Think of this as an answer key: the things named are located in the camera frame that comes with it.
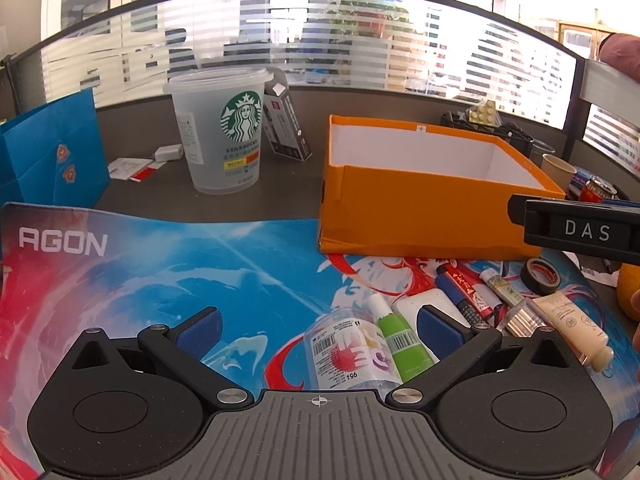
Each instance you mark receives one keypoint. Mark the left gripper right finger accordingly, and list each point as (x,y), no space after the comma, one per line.
(462,352)

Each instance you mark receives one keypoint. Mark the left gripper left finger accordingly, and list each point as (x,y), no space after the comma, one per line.
(180,350)

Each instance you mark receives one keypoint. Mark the green tube white cap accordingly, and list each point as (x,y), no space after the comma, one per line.
(409,353)

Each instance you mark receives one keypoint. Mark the white plastic device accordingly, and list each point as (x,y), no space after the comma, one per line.
(409,306)

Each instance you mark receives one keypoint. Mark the blue cap marker pen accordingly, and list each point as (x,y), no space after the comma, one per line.
(457,297)

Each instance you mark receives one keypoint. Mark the red pen package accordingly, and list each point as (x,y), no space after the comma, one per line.
(482,298)

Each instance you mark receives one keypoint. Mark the black tape roll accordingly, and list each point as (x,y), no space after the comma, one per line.
(540,276)

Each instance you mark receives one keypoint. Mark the cream cosmetic tube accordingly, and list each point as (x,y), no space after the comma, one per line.
(578,329)

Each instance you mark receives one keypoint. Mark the clear plastic printed jar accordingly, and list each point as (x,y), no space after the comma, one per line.
(345,350)

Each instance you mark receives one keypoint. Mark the operator right hand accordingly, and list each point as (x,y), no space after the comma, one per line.
(635,303)

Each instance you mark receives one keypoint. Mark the red drink can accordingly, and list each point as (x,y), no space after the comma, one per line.
(596,190)

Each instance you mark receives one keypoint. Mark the brown paper cup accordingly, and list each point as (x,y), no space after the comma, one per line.
(558,170)

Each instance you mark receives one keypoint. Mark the clear glass jar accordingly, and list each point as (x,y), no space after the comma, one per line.
(539,149)

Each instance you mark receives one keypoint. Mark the black mesh organizer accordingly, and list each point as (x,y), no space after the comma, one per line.
(509,132)

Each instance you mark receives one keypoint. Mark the colourful AGON desk mat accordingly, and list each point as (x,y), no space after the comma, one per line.
(81,400)

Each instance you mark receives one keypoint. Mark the beige building brick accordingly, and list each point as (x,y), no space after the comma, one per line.
(484,113)

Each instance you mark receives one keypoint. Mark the orange cardboard box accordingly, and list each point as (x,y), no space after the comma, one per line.
(402,189)

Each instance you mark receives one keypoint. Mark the person in pink sleeve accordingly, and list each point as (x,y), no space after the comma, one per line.
(622,52)

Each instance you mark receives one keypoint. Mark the white red paper card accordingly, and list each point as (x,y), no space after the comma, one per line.
(133,169)

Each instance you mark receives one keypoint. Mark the white charger adapter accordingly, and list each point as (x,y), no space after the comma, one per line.
(169,153)

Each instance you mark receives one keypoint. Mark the blue paper bag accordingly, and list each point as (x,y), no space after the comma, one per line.
(53,154)

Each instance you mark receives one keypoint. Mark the black white carton box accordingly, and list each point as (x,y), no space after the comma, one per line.
(280,124)

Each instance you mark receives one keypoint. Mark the Starbucks plastic cup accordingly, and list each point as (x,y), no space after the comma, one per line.
(219,118)

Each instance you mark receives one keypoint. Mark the potted green plant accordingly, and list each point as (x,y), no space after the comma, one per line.
(380,19)

